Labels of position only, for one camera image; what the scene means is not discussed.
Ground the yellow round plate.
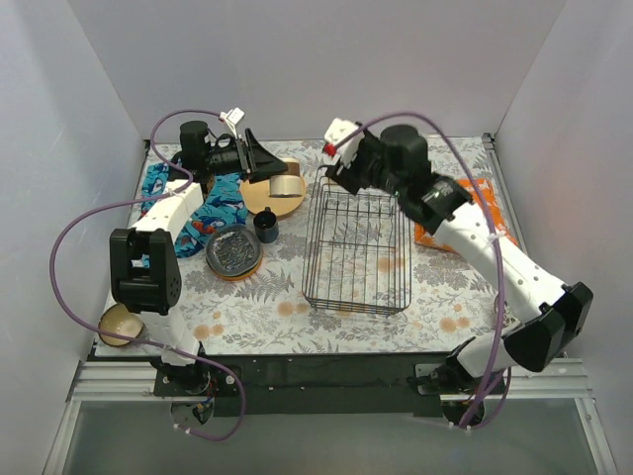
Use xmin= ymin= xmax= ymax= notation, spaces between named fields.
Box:
xmin=239 ymin=177 xmax=307 ymax=218

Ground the beige brown ceramic cup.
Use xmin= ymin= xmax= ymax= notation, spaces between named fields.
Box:
xmin=269 ymin=157 xmax=304 ymax=198

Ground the dark blue mug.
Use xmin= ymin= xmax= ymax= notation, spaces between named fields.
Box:
xmin=253 ymin=207 xmax=279 ymax=243

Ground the black wire dish rack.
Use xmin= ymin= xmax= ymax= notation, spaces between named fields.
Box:
xmin=302 ymin=165 xmax=412 ymax=316

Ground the dark brown patterned bowl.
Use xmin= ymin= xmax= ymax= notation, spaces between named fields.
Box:
xmin=98 ymin=303 xmax=143 ymax=347

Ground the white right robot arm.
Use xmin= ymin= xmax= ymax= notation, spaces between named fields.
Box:
xmin=323 ymin=119 xmax=593 ymax=394

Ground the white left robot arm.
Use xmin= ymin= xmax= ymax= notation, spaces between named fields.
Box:
xmin=109 ymin=121 xmax=289 ymax=396

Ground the blue shark print cloth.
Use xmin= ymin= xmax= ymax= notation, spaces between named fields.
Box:
xmin=141 ymin=162 xmax=248 ymax=258

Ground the orange white folded cloth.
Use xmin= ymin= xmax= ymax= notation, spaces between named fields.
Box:
xmin=412 ymin=177 xmax=520 ymax=254

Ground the floral patterned table mat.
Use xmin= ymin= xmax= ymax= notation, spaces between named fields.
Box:
xmin=94 ymin=134 xmax=555 ymax=357

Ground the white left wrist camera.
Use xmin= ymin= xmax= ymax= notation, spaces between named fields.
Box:
xmin=219 ymin=107 xmax=245 ymax=139

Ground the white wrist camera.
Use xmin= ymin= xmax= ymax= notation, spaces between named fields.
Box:
xmin=219 ymin=107 xmax=245 ymax=139
xmin=323 ymin=118 xmax=363 ymax=167

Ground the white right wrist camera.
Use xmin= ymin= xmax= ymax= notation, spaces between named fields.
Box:
xmin=323 ymin=118 xmax=363 ymax=167

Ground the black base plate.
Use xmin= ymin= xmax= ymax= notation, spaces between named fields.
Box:
xmin=149 ymin=352 xmax=479 ymax=417

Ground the aluminium frame rail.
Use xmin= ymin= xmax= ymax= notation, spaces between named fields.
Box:
xmin=71 ymin=358 xmax=592 ymax=400

